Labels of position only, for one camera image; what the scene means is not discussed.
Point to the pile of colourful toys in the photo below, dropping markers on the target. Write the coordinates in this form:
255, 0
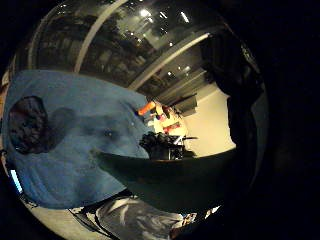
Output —
168, 121

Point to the ceiling lamp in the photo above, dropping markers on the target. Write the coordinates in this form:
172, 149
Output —
184, 16
145, 13

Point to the dark grey box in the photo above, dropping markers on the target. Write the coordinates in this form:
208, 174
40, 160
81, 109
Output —
186, 105

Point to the orange tube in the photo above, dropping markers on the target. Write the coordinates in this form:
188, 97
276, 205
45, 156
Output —
146, 108

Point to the light blue glowing strip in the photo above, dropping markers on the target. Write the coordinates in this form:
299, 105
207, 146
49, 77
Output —
15, 180

